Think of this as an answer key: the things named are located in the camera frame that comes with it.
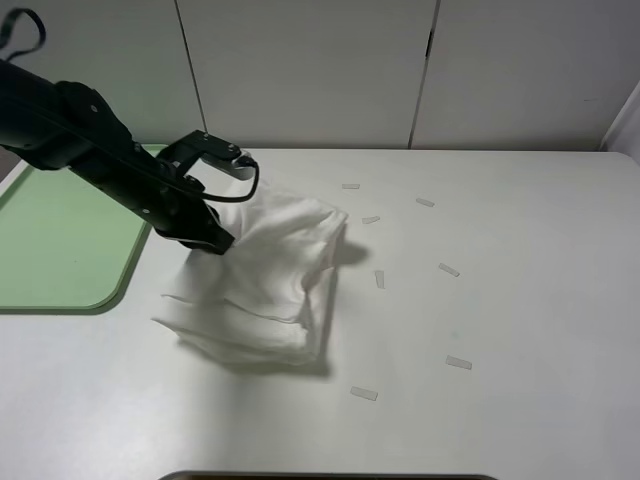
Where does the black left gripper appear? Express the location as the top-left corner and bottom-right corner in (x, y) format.
(127, 130), (235, 255)

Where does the white short sleeve t-shirt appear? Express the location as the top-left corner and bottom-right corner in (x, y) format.
(151, 182), (348, 366)

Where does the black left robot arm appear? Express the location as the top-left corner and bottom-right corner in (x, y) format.
(1, 62), (234, 255)

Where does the green plastic tray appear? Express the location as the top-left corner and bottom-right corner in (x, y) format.
(1, 166), (151, 315)

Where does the clear tape mark centre right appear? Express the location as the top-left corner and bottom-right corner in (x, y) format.
(374, 270), (385, 289)

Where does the clear tape mark back right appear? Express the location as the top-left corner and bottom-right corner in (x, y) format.
(416, 198), (435, 208)

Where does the clear tape mark front right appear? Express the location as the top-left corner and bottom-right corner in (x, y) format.
(446, 355), (472, 370)

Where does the black left camera cable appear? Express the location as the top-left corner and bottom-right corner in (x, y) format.
(0, 7), (261, 204)

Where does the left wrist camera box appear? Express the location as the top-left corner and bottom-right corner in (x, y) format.
(201, 137), (257, 181)

